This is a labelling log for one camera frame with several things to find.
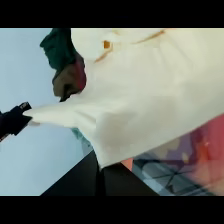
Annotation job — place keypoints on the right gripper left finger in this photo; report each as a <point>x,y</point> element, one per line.
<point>81,180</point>

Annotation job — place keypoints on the dark green garment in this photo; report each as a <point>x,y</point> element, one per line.
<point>60,48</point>

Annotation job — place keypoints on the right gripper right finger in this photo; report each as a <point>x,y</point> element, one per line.
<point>125,181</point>

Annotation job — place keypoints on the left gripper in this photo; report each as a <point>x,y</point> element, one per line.
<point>13,120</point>

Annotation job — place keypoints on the brown garment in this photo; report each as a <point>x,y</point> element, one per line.
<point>68,83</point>

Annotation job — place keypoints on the pale yellow shirt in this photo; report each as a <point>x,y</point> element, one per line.
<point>140,96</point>

